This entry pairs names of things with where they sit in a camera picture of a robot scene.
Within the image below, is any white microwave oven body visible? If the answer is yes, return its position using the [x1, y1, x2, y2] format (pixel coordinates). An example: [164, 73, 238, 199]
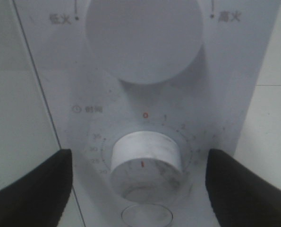
[13, 0, 280, 227]

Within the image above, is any white timer knob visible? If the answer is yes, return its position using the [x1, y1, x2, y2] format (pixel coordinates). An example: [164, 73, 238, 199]
[110, 131, 183, 203]

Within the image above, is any round door release button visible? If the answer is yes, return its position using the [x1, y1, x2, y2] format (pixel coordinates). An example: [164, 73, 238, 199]
[121, 203, 173, 227]

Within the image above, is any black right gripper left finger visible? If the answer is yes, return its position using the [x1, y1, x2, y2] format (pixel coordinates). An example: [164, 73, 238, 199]
[0, 149, 73, 227]

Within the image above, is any upper white power knob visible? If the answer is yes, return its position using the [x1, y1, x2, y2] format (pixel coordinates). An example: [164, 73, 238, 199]
[85, 0, 204, 85]

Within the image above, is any white microwave door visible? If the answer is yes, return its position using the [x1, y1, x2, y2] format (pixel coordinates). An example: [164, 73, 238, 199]
[0, 0, 83, 227]

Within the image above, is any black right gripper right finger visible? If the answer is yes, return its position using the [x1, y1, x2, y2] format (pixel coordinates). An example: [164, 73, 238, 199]
[205, 149, 281, 227]

